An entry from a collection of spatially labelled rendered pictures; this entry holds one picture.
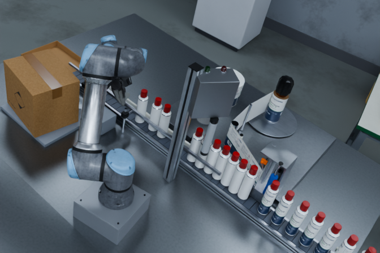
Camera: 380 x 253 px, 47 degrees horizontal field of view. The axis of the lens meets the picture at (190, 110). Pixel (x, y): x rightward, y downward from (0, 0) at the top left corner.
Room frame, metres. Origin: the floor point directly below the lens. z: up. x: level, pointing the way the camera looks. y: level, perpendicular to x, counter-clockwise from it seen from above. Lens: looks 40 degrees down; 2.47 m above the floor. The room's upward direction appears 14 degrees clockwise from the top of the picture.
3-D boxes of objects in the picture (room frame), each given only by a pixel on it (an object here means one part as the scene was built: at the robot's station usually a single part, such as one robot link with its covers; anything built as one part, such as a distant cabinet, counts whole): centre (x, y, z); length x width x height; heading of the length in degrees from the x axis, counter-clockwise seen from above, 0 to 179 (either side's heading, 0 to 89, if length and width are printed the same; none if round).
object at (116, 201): (1.17, 0.21, 0.98); 0.15 x 0.15 x 0.10
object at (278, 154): (1.45, -0.43, 1.14); 0.14 x 0.11 x 0.01; 60
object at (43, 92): (1.63, 0.74, 0.99); 0.30 x 0.24 x 0.27; 51
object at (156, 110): (1.69, 0.16, 0.98); 0.05 x 0.05 x 0.20
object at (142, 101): (1.72, 0.25, 0.98); 0.05 x 0.05 x 0.20
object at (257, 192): (1.45, -0.43, 1.01); 0.14 x 0.13 x 0.26; 60
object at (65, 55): (2.08, 0.85, 0.85); 0.30 x 0.26 x 0.04; 60
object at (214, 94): (1.45, -0.07, 1.38); 0.17 x 0.10 x 0.19; 115
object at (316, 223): (1.22, -0.63, 0.98); 0.05 x 0.05 x 0.20
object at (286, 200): (1.30, -0.50, 0.98); 0.05 x 0.05 x 0.20
